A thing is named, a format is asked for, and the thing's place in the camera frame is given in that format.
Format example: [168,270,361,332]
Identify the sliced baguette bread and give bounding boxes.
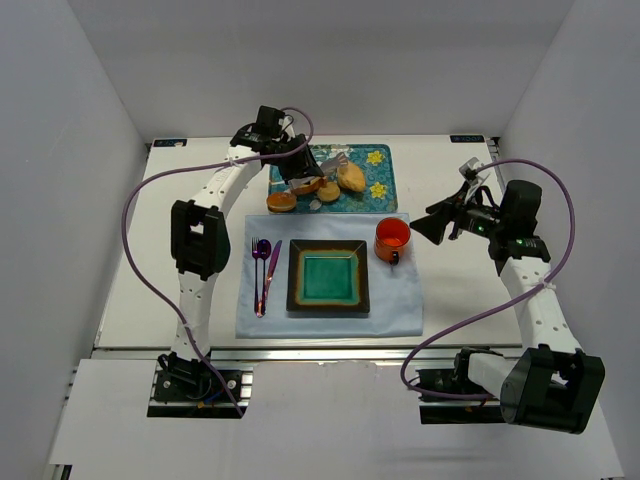
[289,175,329,196]

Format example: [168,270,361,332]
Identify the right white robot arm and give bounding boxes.
[407,180,605,434]

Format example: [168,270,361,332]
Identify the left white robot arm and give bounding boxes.
[159,127,322,382]

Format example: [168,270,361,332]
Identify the large oval bread loaf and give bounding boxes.
[337,161,366,193]

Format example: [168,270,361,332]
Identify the small round bread roll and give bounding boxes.
[316,182,341,203]

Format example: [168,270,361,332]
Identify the glazed round bun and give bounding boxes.
[266,192,297,213]

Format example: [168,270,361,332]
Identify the teal floral tray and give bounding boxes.
[292,144,398,214]

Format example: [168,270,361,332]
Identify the orange mug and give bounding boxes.
[374,217,411,266]

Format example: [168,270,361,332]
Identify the purple iridescent spoon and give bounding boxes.
[256,239,272,317]

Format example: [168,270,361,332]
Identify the purple iridescent fork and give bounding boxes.
[251,237,260,314]

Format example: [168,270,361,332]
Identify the purple iridescent knife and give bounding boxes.
[261,240,282,315]

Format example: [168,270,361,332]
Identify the square teal ceramic plate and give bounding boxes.
[286,239,370,316]

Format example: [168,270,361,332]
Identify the light blue cloth placemat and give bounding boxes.
[236,213,424,339]

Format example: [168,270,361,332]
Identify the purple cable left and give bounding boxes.
[122,106,246,419]

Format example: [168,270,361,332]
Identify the purple cable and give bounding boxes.
[122,106,246,419]
[402,158,576,401]

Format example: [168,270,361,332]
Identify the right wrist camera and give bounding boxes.
[459,157,487,187]

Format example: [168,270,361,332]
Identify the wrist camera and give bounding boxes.
[459,157,487,187]
[252,105,293,138]

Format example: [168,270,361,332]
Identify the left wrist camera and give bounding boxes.
[252,105,293,138]

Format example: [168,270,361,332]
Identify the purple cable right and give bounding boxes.
[402,158,576,401]

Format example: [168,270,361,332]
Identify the aluminium rail frame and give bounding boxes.
[51,351,522,479]

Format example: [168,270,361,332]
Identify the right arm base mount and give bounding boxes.
[417,347,504,425]

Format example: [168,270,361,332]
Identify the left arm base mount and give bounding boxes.
[147,352,249,419]

